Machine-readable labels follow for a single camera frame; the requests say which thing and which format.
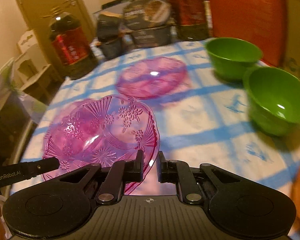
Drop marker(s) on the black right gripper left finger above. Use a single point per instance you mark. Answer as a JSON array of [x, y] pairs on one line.
[[120, 173]]

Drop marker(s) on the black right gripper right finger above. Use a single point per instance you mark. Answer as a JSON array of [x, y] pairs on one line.
[[179, 173]]

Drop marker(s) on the pink glass plate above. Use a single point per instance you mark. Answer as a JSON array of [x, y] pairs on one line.
[[101, 131], [151, 78]]

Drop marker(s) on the green plastic bowl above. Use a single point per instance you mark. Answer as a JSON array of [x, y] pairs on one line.
[[273, 99], [231, 57]]

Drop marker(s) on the blue checked tablecloth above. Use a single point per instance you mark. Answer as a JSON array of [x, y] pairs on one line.
[[244, 174]]

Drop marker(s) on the white wooden chair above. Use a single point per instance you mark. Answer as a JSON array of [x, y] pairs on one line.
[[38, 77]]

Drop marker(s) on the lower dark food cup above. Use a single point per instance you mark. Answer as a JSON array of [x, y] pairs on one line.
[[112, 49]]

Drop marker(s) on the dark food cup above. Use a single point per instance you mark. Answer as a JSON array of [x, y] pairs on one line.
[[108, 24], [112, 49]]

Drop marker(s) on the left cooking oil bottle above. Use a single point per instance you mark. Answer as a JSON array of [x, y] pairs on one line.
[[71, 45]]

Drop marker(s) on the cooking oil bottle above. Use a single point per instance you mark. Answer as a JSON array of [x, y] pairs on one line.
[[71, 45], [190, 19]]

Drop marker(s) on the lower instant meal box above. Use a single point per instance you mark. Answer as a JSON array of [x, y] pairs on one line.
[[152, 37]]

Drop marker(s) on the upper dark food cup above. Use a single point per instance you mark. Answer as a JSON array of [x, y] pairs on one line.
[[108, 24]]

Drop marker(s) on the right cooking oil bottle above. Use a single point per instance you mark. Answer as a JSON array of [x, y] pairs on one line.
[[190, 19]]

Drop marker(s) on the tilted instant meal box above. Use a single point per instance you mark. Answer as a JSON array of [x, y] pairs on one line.
[[143, 14]]

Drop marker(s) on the brown cardboard box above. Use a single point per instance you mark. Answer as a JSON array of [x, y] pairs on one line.
[[298, 35]]

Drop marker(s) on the red fabric tote bag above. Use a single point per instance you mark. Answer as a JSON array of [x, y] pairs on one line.
[[261, 22]]

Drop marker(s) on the wooden door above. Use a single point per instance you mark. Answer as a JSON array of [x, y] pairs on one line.
[[36, 15]]

